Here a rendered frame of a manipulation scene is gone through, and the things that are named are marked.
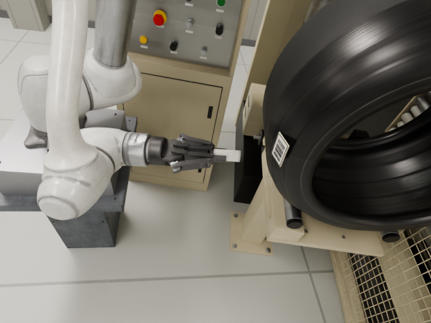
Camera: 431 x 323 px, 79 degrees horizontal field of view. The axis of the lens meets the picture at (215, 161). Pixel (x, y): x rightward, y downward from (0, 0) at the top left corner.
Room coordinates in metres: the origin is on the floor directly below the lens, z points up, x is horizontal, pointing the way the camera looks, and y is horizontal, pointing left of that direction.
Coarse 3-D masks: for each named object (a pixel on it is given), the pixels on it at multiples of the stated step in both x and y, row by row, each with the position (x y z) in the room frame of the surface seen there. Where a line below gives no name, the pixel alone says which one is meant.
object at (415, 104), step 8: (416, 96) 0.92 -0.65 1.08; (424, 96) 0.93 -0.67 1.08; (408, 104) 0.93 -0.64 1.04; (416, 104) 0.93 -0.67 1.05; (424, 104) 0.88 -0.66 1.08; (400, 112) 0.93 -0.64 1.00; (408, 112) 0.92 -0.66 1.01; (416, 112) 0.89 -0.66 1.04; (400, 120) 0.92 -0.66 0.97; (408, 120) 0.88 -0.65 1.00; (392, 128) 0.92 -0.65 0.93
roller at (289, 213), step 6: (288, 204) 0.44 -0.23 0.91; (288, 210) 0.43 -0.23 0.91; (294, 210) 0.42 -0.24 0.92; (300, 210) 0.43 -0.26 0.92; (288, 216) 0.41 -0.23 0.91; (294, 216) 0.41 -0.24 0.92; (300, 216) 0.41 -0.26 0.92; (288, 222) 0.39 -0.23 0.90; (294, 222) 0.39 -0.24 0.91; (300, 222) 0.39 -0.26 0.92; (294, 228) 0.39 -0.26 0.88
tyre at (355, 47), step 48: (336, 0) 0.60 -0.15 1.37; (384, 0) 0.51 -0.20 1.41; (288, 48) 0.58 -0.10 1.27; (336, 48) 0.45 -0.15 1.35; (384, 48) 0.41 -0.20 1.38; (288, 96) 0.44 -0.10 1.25; (336, 96) 0.39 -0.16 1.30; (384, 96) 0.38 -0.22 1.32; (336, 144) 0.67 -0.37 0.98; (384, 144) 0.68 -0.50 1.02; (288, 192) 0.38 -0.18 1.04; (336, 192) 0.54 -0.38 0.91; (384, 192) 0.55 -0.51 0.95
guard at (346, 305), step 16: (336, 256) 0.64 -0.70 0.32; (352, 256) 0.59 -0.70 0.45; (368, 256) 0.55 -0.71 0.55; (336, 272) 0.57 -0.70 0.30; (352, 272) 0.53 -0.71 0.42; (368, 272) 0.50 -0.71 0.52; (352, 288) 0.47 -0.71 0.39; (368, 288) 0.45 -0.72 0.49; (384, 288) 0.42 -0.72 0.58; (416, 288) 0.38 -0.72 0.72; (368, 304) 0.40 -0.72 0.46; (384, 304) 0.38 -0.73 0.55; (352, 320) 0.37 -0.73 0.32; (416, 320) 0.30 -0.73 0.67
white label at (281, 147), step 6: (276, 138) 0.40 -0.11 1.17; (282, 138) 0.39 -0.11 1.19; (276, 144) 0.40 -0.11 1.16; (282, 144) 0.38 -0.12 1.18; (288, 144) 0.37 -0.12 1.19; (276, 150) 0.39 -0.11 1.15; (282, 150) 0.38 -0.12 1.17; (276, 156) 0.39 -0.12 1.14; (282, 156) 0.37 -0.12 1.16; (282, 162) 0.37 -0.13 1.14
